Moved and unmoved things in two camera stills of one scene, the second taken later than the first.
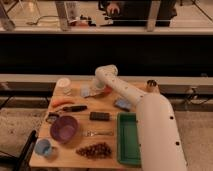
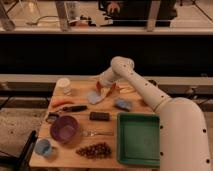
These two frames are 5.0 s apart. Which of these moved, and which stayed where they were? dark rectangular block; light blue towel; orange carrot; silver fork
Moved: light blue towel
Stayed: dark rectangular block; orange carrot; silver fork
